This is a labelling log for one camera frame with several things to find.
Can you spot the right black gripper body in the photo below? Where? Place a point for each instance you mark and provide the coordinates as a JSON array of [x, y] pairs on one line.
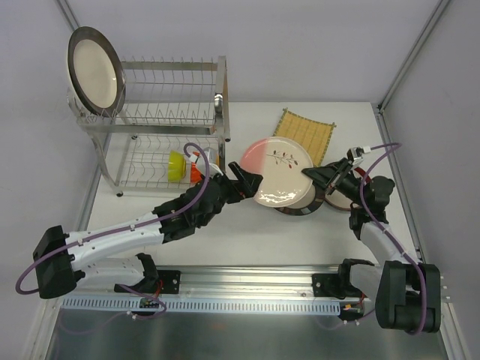
[[336, 178]]

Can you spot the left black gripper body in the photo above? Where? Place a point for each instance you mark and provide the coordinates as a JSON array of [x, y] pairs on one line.
[[232, 187]]

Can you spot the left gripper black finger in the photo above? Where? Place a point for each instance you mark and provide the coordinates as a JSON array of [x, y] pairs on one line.
[[234, 187], [250, 182]]

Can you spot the cream plate dark patterned rim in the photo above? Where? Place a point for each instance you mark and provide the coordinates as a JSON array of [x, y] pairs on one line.
[[307, 205]]

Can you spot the pink and cream floral plate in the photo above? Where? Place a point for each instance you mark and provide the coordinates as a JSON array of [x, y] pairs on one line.
[[280, 162]]

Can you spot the yellow woven bamboo mat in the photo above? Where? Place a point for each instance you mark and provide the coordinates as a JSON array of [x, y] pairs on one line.
[[313, 136]]

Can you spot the cream plate with metallic rim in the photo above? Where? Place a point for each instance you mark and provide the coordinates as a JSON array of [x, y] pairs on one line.
[[95, 72]]

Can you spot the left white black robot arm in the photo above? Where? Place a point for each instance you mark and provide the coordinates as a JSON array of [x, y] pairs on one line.
[[61, 259]]

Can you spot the steel two-tier dish rack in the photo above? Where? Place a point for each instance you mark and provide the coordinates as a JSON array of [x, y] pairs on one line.
[[167, 104]]

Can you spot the cream plate with red rim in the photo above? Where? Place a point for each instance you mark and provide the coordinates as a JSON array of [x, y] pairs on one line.
[[340, 202]]

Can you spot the red orange bowl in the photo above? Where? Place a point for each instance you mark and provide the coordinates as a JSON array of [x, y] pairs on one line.
[[195, 175]]

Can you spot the lime green bowl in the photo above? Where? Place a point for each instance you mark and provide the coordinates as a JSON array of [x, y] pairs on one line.
[[176, 167]]

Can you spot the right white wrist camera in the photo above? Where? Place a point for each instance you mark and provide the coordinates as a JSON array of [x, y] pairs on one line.
[[356, 155]]

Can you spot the aluminium mounting rail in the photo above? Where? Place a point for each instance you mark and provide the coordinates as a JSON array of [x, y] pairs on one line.
[[203, 282]]

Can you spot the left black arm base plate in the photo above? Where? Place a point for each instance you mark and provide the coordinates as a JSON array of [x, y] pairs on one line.
[[166, 281]]

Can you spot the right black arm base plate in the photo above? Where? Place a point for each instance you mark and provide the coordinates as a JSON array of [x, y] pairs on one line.
[[325, 285]]

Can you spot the white slotted cable duct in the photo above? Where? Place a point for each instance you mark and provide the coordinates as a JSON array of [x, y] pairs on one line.
[[203, 305]]

